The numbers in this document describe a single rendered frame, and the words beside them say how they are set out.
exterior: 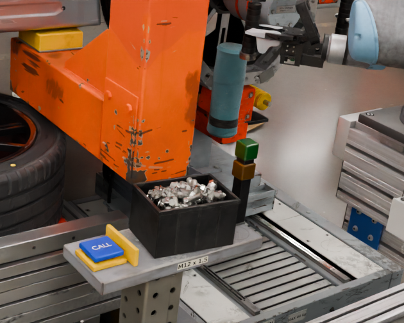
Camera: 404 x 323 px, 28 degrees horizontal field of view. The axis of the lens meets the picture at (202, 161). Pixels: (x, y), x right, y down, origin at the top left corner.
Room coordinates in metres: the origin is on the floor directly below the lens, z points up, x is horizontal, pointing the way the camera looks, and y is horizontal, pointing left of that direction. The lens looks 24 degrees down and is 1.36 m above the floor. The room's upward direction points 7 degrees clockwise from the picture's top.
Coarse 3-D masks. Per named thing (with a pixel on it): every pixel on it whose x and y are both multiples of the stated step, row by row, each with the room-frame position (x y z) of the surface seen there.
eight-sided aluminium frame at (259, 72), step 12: (312, 0) 2.47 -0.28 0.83; (312, 12) 2.46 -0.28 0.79; (300, 24) 2.46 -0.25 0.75; (276, 48) 2.44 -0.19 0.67; (264, 60) 2.41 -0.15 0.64; (276, 60) 2.39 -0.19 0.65; (204, 72) 2.21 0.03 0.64; (252, 72) 2.33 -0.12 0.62; (264, 72) 2.36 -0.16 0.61; (204, 84) 2.22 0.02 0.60
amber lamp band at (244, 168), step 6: (234, 162) 1.68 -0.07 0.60; (234, 168) 1.68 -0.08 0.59; (240, 168) 1.66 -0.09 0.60; (246, 168) 1.66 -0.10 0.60; (252, 168) 1.67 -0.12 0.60; (234, 174) 1.68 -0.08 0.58; (240, 174) 1.66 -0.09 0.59; (246, 174) 1.66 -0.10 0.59; (252, 174) 1.68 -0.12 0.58; (240, 180) 1.66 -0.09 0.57
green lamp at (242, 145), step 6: (246, 138) 1.70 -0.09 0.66; (240, 144) 1.67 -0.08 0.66; (246, 144) 1.67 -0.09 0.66; (252, 144) 1.67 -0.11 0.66; (258, 144) 1.68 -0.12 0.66; (240, 150) 1.67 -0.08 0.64; (246, 150) 1.66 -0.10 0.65; (252, 150) 1.67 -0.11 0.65; (240, 156) 1.67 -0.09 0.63; (246, 156) 1.66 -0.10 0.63; (252, 156) 1.67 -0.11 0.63
